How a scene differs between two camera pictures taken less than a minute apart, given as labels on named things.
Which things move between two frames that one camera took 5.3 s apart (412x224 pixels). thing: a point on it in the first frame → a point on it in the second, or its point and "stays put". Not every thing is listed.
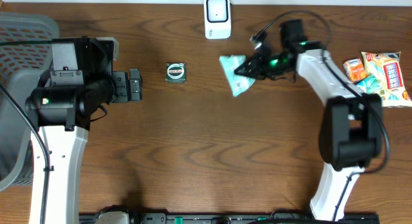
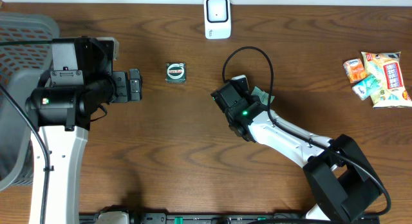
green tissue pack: (238, 83) → (262, 95)
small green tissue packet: (370, 84) stays put
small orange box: (355, 70) stays put
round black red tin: (176, 73) stays put
